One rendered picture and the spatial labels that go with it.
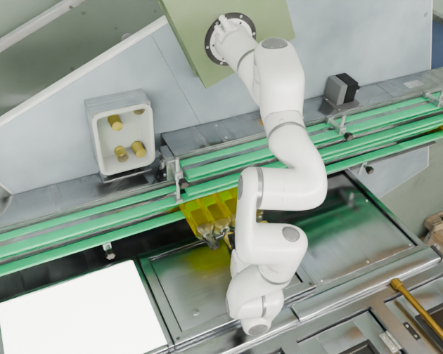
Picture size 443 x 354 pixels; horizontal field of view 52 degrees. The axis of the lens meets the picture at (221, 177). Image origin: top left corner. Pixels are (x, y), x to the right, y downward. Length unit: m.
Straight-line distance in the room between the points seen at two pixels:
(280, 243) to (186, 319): 0.54
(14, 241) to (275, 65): 0.87
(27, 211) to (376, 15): 1.32
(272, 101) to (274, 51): 0.12
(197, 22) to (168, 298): 0.79
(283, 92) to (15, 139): 0.79
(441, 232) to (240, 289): 4.25
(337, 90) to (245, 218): 0.93
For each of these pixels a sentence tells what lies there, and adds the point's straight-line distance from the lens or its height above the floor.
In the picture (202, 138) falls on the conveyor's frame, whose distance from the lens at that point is 1.50.
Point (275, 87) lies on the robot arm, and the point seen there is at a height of 1.24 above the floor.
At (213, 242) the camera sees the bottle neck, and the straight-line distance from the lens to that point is 1.36.
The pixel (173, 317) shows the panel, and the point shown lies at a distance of 1.38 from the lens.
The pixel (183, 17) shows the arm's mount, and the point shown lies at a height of 0.83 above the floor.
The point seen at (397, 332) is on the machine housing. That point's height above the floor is 1.54.
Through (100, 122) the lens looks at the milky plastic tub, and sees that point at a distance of 1.41.
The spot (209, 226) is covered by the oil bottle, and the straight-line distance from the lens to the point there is 1.39.
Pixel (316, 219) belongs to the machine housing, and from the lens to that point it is 1.72.
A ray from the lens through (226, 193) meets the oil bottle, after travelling 1.48.
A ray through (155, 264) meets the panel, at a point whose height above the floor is 1.04.
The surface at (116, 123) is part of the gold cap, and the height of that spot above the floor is 0.81.
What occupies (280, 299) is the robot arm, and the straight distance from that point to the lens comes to 1.16.
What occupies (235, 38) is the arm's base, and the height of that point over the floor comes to 0.92.
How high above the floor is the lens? 1.91
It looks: 41 degrees down
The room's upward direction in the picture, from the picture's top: 145 degrees clockwise
